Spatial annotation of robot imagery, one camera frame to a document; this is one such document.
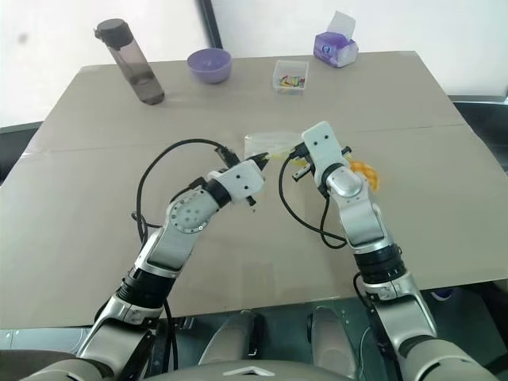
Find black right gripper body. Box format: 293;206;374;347
291;144;353;183

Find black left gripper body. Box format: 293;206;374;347
244;153;267;208

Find clear plastic bag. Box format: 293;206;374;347
242;130;305;163

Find colourful small pieces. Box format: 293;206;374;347
279;75;306;90

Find clear square plastic box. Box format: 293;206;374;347
271;60;310;97

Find purple plastic bowl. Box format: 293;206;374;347
187;48;233;85

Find purple tissue box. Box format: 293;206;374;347
314;10;360;69

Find brown cardboard table cover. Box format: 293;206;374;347
0;49;508;330

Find silver left robot foot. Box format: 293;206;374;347
197;312;264;367

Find silver robot foot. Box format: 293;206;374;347
308;306;358;380
197;312;264;367

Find silver right robot foot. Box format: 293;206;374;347
308;306;358;380

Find grey bottle with black lid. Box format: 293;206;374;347
94;17;166;106

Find grey robot torso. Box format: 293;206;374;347
140;357;358;381

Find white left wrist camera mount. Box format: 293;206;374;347
207;159;266;205

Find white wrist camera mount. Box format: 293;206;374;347
301;121;351;188
207;159;266;205

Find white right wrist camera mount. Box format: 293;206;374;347
301;121;351;188

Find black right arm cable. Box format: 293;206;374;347
278;149;349;249

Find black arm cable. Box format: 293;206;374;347
278;149;349;249
131;138;241;244

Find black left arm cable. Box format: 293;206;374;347
131;138;241;244

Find dark window frame post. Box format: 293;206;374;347
198;0;223;51

